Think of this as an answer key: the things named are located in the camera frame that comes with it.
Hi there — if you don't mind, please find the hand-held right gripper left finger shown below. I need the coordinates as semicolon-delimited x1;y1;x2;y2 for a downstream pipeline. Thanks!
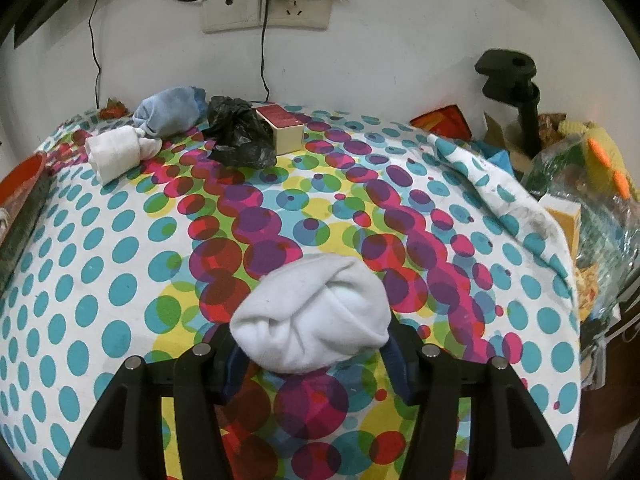
57;322;256;480

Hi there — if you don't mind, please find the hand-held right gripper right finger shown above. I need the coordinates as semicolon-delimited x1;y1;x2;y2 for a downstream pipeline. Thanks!
380;317;576;480

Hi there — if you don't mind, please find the white sock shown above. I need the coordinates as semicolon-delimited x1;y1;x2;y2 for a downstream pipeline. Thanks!
230;254;391;374
84;127;163;182

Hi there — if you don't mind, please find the black plastic bag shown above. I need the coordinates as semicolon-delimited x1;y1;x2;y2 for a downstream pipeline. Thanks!
202;95;278;169

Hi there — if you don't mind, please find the red-topped small box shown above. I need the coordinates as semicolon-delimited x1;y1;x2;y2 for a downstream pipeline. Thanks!
251;102;304;156

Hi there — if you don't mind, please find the round red tray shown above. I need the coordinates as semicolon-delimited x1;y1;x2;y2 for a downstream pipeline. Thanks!
0;152;53;291

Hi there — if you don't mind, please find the blue sock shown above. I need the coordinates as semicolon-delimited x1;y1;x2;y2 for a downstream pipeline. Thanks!
132;86;207;138

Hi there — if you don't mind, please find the colourful polka dot cloth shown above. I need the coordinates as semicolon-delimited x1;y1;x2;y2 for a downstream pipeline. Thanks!
0;102;583;480

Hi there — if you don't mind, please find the yellow white carton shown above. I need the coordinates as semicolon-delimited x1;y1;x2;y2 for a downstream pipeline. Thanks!
539;195;583;261

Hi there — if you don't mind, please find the blue cloth piece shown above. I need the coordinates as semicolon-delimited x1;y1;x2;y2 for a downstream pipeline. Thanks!
475;140;516;176

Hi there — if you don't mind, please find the clear plastic bag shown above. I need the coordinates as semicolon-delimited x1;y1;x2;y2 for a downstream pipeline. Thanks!
522;137;640;321

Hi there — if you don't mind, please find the orange snack packet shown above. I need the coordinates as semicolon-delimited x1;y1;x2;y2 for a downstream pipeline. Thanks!
410;104;473;141

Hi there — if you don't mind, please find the brown cardboard piece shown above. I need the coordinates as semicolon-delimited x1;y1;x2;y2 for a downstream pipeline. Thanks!
482;110;536;171

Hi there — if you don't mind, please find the black clamp stand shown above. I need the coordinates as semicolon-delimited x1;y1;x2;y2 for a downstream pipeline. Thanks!
474;49;542;158

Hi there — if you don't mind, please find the brown patterned packet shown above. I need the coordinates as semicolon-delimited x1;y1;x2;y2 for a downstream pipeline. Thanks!
537;112;568;146

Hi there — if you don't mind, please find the red wrapper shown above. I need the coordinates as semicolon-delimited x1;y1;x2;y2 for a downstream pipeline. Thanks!
97;97;128;121

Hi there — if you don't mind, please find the yellow plush toy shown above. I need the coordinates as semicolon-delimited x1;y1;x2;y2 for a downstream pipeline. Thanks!
557;120;633;198

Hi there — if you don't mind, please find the black adapter cable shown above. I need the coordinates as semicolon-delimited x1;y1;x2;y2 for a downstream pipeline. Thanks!
260;0;272;103

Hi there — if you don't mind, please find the beige antenna wall plate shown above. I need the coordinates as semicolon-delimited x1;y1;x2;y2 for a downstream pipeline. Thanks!
201;0;266;34

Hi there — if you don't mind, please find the beige power wall socket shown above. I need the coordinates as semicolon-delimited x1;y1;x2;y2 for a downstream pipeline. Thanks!
262;0;333;31

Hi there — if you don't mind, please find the thin black cable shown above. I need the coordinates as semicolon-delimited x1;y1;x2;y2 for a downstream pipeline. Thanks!
89;0;103;110

